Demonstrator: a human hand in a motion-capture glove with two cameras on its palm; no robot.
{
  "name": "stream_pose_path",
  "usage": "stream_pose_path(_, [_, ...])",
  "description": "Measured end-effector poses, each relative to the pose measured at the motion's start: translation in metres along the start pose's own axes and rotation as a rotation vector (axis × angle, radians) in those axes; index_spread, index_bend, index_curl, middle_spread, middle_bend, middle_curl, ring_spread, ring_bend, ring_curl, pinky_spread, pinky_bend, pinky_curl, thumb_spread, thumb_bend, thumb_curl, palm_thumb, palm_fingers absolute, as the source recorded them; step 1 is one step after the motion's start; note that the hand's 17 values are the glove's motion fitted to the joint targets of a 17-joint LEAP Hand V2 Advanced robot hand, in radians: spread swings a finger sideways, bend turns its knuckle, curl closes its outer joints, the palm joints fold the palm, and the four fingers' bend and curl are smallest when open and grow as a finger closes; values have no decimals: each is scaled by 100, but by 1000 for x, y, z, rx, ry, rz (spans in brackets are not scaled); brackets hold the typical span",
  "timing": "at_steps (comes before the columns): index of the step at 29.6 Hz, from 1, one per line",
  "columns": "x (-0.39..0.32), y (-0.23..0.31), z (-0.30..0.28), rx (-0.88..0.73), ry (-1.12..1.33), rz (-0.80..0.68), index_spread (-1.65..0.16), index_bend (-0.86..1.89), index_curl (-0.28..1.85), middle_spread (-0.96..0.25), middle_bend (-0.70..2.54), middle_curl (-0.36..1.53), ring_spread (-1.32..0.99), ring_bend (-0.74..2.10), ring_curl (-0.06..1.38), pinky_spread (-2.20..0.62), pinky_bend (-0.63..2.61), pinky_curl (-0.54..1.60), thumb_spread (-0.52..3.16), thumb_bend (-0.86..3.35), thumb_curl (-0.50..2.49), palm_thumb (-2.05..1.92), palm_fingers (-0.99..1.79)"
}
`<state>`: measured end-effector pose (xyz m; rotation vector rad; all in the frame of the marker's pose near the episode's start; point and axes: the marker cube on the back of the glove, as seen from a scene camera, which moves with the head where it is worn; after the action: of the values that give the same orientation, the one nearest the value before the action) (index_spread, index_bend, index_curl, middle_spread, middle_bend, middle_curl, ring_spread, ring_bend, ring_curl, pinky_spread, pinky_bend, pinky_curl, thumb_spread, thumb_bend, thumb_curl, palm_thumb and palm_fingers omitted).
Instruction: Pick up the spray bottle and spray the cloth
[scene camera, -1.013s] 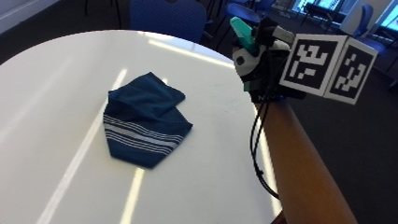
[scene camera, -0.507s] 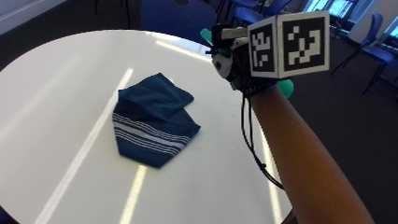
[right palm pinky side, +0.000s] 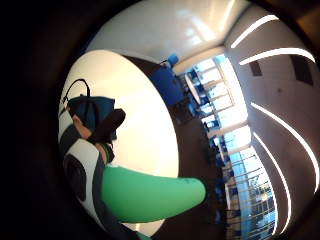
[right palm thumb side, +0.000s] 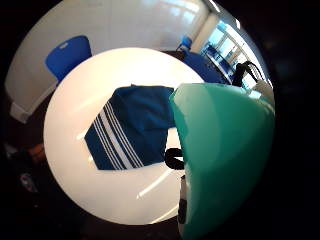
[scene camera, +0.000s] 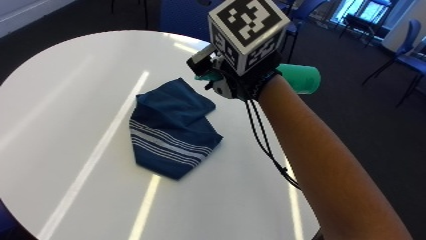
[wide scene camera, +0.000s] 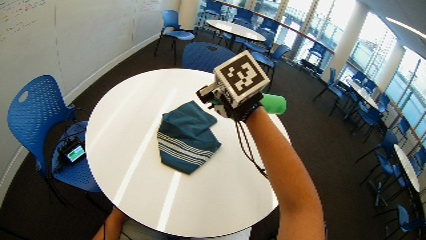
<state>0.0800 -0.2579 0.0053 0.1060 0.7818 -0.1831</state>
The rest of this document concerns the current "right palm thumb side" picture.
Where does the blue striped cloth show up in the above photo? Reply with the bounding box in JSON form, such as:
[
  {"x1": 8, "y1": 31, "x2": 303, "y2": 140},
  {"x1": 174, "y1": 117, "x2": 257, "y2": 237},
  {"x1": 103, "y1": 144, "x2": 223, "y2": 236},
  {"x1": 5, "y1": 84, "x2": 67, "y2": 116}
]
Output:
[{"x1": 83, "y1": 84, "x2": 178, "y2": 171}]

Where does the window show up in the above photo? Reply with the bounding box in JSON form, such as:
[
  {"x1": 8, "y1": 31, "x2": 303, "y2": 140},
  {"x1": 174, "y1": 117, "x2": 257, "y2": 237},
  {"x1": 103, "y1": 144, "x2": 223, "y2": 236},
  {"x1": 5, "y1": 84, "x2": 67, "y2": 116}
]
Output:
[{"x1": 203, "y1": 20, "x2": 258, "y2": 88}]

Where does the white pillar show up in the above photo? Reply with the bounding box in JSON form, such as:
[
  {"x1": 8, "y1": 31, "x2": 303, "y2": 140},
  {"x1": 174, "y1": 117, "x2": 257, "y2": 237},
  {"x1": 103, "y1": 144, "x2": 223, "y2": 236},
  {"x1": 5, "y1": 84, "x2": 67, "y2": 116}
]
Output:
[{"x1": 190, "y1": 12, "x2": 220, "y2": 54}]

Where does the blue chair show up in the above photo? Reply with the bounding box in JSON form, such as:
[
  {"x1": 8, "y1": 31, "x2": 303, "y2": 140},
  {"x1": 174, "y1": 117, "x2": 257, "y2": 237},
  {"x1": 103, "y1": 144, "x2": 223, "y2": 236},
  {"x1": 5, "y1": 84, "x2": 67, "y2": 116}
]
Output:
[{"x1": 44, "y1": 35, "x2": 93, "y2": 83}]

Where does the blue bottle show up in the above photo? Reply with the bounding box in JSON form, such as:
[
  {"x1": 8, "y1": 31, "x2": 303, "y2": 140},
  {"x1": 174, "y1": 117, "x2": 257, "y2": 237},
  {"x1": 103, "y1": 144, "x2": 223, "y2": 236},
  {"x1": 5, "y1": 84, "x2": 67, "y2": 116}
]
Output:
[{"x1": 179, "y1": 35, "x2": 194, "y2": 52}]

